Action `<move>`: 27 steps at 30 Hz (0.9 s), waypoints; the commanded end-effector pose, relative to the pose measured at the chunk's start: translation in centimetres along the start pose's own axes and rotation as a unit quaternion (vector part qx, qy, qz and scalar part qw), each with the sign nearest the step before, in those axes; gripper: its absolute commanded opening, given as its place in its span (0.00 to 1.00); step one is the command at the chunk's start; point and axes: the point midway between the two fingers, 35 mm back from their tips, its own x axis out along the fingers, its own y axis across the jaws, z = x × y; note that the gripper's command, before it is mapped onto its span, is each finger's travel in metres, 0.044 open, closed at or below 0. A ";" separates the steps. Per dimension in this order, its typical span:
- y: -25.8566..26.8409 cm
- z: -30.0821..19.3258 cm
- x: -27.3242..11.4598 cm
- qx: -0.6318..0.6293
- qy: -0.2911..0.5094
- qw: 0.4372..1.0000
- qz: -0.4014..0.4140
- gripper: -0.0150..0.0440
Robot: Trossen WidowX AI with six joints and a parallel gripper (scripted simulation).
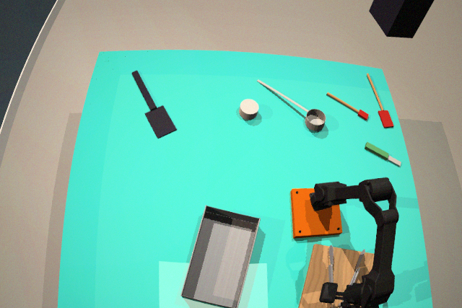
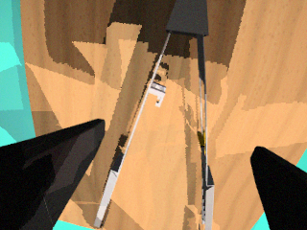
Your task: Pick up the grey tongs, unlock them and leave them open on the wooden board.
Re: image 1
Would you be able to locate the beige short cylinder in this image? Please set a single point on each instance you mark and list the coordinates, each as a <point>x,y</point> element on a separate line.
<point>248,109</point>

